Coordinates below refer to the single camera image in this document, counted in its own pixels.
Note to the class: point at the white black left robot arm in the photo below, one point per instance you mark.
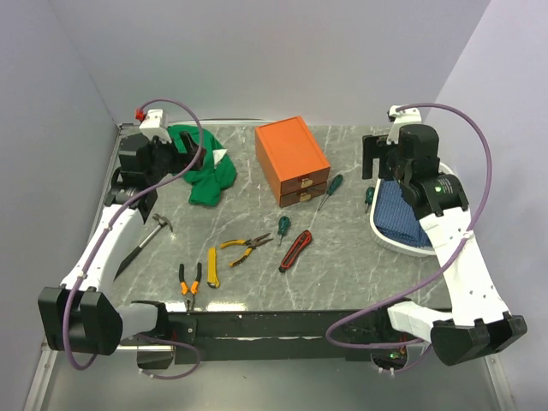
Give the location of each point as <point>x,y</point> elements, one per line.
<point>77,315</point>

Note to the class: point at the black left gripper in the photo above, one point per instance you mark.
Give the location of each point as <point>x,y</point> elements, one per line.
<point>181,159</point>

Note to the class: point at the orange drawer box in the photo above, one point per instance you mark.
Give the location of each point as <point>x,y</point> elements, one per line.
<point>286,148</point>

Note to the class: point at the black handled hammer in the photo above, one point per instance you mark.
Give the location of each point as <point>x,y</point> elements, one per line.
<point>161,223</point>

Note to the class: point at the stubby green screwdriver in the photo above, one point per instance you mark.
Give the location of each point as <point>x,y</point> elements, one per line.
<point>283,227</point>
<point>369,196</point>

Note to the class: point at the orange black small pliers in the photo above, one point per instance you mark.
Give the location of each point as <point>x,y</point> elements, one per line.
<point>189,289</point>

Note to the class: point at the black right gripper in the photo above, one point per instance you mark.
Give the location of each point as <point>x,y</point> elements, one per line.
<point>375,146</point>

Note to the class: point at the white perforated basket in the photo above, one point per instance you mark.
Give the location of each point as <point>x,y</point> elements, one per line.
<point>393,245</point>

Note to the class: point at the clear bottom drawer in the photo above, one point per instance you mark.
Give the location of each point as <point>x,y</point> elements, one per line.
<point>302,195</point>

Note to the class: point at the yellow utility knife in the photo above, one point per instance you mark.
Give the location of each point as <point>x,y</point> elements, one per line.
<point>212,277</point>

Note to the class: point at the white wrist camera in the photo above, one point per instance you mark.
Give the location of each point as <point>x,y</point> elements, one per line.
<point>151,119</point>
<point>398,118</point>

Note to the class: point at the green cloth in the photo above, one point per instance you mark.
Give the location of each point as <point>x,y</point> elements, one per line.
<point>211,179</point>

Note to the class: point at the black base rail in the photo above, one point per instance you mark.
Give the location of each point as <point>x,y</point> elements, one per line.
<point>264,335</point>

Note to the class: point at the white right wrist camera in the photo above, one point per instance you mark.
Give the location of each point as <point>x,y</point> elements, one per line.
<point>398,118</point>

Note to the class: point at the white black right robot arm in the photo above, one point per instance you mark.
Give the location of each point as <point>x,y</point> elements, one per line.
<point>479,322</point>

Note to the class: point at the clear top drawer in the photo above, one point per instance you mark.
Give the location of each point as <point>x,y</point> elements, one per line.
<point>289,184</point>

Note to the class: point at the blue checked cloth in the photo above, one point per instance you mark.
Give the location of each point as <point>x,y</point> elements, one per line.
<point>395,219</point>

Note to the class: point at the red black utility knife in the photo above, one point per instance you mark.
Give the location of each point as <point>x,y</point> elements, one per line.
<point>300,243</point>

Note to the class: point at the long green screwdriver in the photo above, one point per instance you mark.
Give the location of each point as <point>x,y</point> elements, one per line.
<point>333,187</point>

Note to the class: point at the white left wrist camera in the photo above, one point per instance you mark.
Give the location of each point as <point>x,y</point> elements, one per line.
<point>151,119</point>

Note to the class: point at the clear drawer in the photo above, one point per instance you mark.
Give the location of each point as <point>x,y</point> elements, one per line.
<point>289,184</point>
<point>302,195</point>

